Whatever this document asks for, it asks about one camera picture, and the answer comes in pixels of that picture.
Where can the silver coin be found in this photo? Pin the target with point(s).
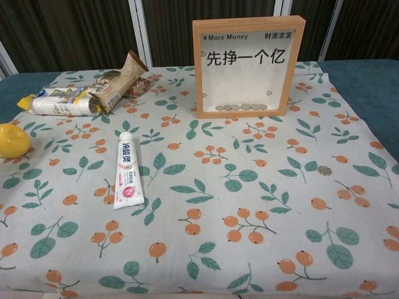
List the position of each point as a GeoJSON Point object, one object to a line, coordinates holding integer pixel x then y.
{"type": "Point", "coordinates": [324, 170]}
{"type": "Point", "coordinates": [219, 107]}
{"type": "Point", "coordinates": [255, 106]}
{"type": "Point", "coordinates": [235, 107]}
{"type": "Point", "coordinates": [263, 106]}
{"type": "Point", "coordinates": [246, 107]}
{"type": "Point", "coordinates": [227, 107]}

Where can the floral print tablecloth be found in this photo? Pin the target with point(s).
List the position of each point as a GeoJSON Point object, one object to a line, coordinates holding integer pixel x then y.
{"type": "Point", "coordinates": [199, 187]}

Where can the white pink toothpaste tube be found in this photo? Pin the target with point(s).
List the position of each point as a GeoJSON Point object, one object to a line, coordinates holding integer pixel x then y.
{"type": "Point", "coordinates": [127, 174]}

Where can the tall brown snack wrapper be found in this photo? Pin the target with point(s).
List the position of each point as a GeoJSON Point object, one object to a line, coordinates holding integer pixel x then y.
{"type": "Point", "coordinates": [131, 70]}

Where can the brown barcode snack wrapper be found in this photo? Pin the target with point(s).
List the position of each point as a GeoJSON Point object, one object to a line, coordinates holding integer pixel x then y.
{"type": "Point", "coordinates": [110, 90]}

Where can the white roll pack yellow ends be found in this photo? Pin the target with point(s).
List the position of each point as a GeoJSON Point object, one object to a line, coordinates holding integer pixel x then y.
{"type": "Point", "coordinates": [59, 104]}

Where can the yellow lemon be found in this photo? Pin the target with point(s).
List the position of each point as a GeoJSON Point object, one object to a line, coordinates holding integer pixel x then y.
{"type": "Point", "coordinates": [14, 140]}

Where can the silver coin in frame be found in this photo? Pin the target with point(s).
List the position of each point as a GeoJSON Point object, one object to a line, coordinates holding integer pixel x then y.
{"type": "Point", "coordinates": [246, 107]}
{"type": "Point", "coordinates": [235, 107]}
{"type": "Point", "coordinates": [227, 107]}
{"type": "Point", "coordinates": [255, 106]}
{"type": "Point", "coordinates": [219, 107]}
{"type": "Point", "coordinates": [263, 106]}

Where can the wooden frame money box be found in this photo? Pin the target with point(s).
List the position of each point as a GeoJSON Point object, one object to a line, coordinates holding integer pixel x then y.
{"type": "Point", "coordinates": [249, 81]}

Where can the white partition post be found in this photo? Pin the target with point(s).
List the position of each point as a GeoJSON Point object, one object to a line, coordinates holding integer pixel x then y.
{"type": "Point", "coordinates": [146, 31]}
{"type": "Point", "coordinates": [134, 28]}
{"type": "Point", "coordinates": [325, 31]}

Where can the white slanted partition frame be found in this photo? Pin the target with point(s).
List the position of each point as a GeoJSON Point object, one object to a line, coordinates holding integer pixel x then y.
{"type": "Point", "coordinates": [5, 62]}

